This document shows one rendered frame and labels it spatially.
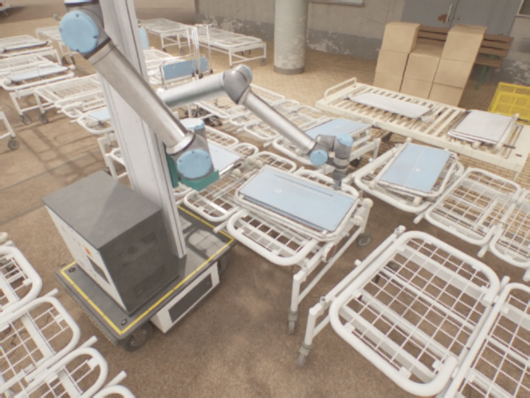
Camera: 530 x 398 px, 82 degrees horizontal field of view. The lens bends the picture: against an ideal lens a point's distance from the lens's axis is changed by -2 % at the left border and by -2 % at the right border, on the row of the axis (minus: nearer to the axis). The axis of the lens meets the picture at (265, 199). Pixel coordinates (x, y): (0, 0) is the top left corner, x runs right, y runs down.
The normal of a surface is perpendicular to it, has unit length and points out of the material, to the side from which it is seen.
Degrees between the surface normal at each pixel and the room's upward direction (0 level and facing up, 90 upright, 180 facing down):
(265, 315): 0
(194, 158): 94
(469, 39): 90
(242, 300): 0
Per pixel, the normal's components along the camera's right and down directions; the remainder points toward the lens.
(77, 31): 0.18, 0.51
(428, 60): -0.54, 0.52
